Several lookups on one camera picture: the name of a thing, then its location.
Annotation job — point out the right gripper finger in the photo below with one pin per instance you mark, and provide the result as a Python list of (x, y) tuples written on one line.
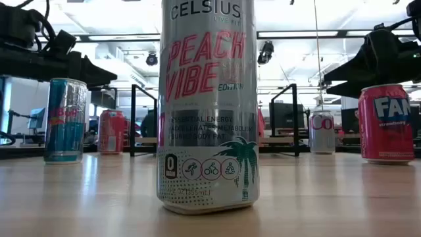
[(348, 74), (345, 90)]

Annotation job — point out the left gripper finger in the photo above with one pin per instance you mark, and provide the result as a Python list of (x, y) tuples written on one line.
[(97, 74)]

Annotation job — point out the silver Diet Coke can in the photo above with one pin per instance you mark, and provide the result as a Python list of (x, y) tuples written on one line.
[(322, 131)]

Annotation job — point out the Fanta strawberry can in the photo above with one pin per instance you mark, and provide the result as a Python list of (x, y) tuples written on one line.
[(385, 131)]

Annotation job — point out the red soda can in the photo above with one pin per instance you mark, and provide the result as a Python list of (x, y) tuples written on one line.
[(111, 131)]

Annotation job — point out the Celsius Peach Vibe can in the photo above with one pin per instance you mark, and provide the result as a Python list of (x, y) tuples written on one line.
[(207, 98)]

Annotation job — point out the black monitor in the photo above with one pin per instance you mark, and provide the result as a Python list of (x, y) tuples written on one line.
[(349, 120), (283, 115)]

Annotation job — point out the computer monitor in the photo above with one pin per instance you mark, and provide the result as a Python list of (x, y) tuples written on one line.
[(37, 118)]

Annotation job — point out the blue silver Red Bull can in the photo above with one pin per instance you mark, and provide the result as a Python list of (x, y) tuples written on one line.
[(65, 125)]

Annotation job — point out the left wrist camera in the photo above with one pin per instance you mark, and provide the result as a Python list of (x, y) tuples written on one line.
[(62, 42)]

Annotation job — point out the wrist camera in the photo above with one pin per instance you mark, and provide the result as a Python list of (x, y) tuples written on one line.
[(415, 13), (62, 42)]

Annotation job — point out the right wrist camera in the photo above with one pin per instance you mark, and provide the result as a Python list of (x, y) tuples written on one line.
[(415, 13)]

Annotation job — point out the black ceiling camera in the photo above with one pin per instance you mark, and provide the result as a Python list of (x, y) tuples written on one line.
[(265, 52), (151, 59)]

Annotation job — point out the wooden shelf black metal frame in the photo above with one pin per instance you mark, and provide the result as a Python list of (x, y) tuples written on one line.
[(295, 125)]

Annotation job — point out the black aluminium table frame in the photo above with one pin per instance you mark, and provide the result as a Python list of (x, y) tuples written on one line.
[(19, 153)]

